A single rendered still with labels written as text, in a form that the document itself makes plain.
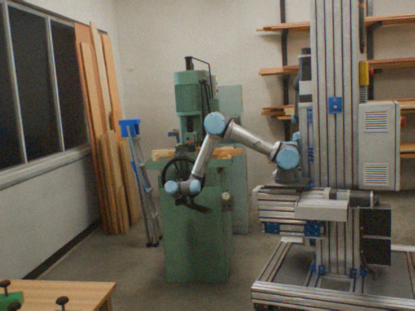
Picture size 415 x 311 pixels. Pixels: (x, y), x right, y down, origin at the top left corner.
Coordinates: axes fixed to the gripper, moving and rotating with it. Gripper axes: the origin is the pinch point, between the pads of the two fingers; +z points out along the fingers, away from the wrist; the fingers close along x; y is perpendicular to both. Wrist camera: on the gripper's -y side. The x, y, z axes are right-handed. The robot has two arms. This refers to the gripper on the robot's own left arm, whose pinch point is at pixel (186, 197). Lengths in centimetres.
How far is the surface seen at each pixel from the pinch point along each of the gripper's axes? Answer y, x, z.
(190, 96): -71, 5, -2
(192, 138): -46.3, 2.1, 14.8
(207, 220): 9.1, 6.9, 32.1
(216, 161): -26.8, 18.4, 12.7
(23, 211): -5, -129, 16
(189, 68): -98, 4, 4
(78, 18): -210, -122, 54
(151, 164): -28.9, -27.2, 10.7
